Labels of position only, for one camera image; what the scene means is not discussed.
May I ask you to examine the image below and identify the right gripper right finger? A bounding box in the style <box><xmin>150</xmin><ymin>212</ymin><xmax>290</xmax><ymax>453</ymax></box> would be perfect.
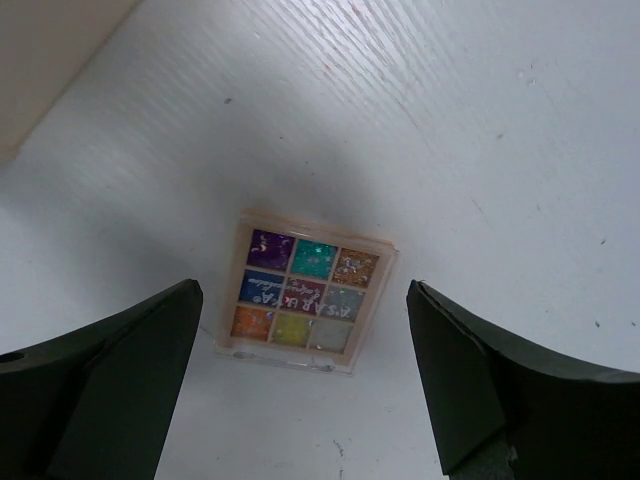
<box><xmin>407</xmin><ymin>281</ymin><xmax>639</xmax><ymax>479</ymax></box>

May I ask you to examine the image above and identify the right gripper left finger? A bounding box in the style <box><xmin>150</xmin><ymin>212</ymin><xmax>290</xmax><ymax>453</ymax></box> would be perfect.
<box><xmin>1</xmin><ymin>279</ymin><xmax>203</xmax><ymax>479</ymax></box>

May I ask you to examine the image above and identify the colourful eyeshadow palette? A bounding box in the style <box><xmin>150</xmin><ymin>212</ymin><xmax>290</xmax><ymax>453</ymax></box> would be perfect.
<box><xmin>215</xmin><ymin>211</ymin><xmax>398</xmax><ymax>375</ymax></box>

